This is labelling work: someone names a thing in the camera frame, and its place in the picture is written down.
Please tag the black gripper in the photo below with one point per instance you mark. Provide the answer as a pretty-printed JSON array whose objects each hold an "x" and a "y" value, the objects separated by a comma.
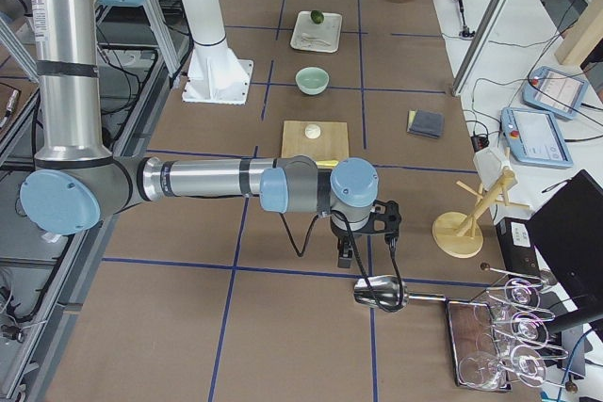
[{"x": 342, "y": 235}]

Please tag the white plastic spoon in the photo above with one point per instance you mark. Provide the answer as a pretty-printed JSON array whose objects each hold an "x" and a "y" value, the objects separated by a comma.
[{"x": 310, "y": 38}]

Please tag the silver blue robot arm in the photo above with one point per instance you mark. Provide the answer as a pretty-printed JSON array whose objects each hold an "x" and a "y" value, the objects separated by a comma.
[{"x": 78, "y": 181}]

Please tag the white steamed bun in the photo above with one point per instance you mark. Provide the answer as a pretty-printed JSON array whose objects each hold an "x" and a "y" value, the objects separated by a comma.
[{"x": 312, "y": 131}]

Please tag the light green bowl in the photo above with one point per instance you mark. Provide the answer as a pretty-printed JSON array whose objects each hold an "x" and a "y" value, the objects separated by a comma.
[{"x": 312, "y": 80}]

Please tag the metal scoop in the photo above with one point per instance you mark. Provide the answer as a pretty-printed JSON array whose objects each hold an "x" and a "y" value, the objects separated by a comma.
[{"x": 388, "y": 293}]

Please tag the yellow plastic knife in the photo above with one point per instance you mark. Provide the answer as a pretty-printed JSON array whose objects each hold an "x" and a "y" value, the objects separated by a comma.
[{"x": 327, "y": 163}]

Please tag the bamboo cutting board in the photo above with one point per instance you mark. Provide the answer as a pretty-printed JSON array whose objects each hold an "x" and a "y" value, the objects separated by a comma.
[{"x": 333, "y": 144}]

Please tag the wooden cup tree stand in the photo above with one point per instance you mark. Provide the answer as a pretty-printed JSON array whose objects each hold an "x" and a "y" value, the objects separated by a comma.
[{"x": 458, "y": 234}]

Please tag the yellow sponge cloth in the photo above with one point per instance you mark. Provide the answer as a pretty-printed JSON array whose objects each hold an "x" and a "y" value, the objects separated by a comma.
[{"x": 410, "y": 119}]

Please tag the grey folded cloth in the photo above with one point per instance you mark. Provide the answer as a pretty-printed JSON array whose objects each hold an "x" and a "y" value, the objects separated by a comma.
[{"x": 428, "y": 124}]

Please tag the black wine glass rack tray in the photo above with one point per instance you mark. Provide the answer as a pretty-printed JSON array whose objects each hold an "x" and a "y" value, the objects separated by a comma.
[{"x": 469, "y": 332}]

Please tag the white bear tray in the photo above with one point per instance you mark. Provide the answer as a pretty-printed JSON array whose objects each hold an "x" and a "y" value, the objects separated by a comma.
[{"x": 329, "y": 30}]

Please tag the blue teach pendant near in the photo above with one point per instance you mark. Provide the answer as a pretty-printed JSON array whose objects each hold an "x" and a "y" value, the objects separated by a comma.
[{"x": 535, "y": 138}]

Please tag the blue teach pendant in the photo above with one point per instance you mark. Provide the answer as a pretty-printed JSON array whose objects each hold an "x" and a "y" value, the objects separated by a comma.
[
  {"x": 557, "y": 92},
  {"x": 535, "y": 138}
]

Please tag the black laptop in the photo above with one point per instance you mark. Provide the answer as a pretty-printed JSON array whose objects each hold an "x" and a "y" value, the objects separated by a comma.
[{"x": 567, "y": 231}]

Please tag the green avocado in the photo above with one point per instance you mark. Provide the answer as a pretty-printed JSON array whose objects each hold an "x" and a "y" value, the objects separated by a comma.
[{"x": 317, "y": 17}]

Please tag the blue teach pendant far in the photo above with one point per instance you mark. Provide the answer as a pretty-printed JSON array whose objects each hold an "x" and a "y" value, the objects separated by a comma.
[{"x": 557, "y": 92}]

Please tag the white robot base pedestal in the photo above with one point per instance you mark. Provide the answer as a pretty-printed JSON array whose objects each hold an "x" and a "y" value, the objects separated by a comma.
[{"x": 215, "y": 74}]

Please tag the aluminium frame post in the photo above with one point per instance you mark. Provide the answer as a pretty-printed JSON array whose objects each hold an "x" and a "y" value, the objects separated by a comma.
[{"x": 477, "y": 46}]

